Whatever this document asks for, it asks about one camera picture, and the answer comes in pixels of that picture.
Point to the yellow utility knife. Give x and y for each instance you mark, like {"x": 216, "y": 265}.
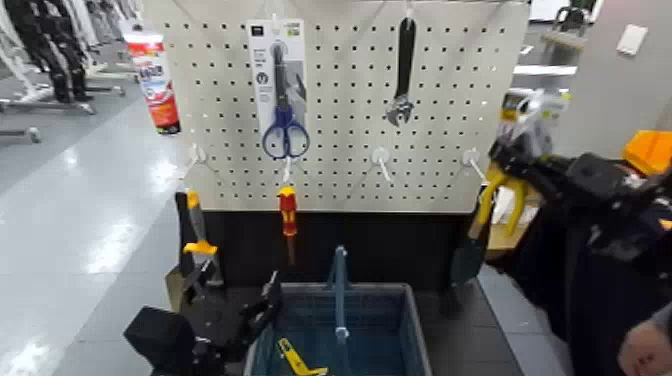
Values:
{"x": 294, "y": 359}

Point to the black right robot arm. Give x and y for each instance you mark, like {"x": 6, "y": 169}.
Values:
{"x": 635, "y": 252}

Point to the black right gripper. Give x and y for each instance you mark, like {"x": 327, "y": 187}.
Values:
{"x": 593, "y": 178}

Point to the yellow pliers with package card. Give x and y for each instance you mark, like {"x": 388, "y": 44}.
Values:
{"x": 533, "y": 118}

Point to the red white sealant tube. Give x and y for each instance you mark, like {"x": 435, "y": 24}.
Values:
{"x": 157, "y": 94}

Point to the blue plastic crate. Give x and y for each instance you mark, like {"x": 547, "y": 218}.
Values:
{"x": 367, "y": 315}

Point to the grey stand base with castor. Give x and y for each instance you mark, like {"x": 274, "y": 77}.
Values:
{"x": 23, "y": 134}

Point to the blue scissors on white card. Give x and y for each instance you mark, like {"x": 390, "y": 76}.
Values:
{"x": 283, "y": 113}

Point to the black humanoid robot on stand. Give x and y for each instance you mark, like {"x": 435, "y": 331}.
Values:
{"x": 105, "y": 31}
{"x": 50, "y": 47}

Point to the brown cardboard box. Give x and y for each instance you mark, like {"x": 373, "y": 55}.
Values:
{"x": 501, "y": 236}

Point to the black adjustable wrench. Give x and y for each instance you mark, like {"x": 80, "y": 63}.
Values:
{"x": 405, "y": 58}

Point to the grey scraper with orange trim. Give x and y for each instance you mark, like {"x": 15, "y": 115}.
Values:
{"x": 197, "y": 223}

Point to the tan cardboard piece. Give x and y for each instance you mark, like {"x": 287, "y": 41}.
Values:
{"x": 173, "y": 288}

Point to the white wall switch plate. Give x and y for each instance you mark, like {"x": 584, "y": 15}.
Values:
{"x": 632, "y": 40}

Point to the red yellow screwdriver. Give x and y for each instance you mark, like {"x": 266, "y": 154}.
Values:
{"x": 288, "y": 210}

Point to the distant black frame chair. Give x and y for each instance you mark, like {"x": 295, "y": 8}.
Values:
{"x": 569, "y": 31}

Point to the black cloth covered table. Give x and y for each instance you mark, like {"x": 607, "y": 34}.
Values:
{"x": 540, "y": 273}

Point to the beige metal pegboard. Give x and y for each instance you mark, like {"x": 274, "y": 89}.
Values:
{"x": 346, "y": 105}

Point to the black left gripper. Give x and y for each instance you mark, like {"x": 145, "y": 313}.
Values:
{"x": 220, "y": 336}

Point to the orange plastic bin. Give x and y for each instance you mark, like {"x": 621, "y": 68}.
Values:
{"x": 651, "y": 152}

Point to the white pegboard hook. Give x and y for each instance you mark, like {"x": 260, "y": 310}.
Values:
{"x": 471, "y": 157}
{"x": 196, "y": 155}
{"x": 287, "y": 169}
{"x": 408, "y": 9}
{"x": 380, "y": 157}

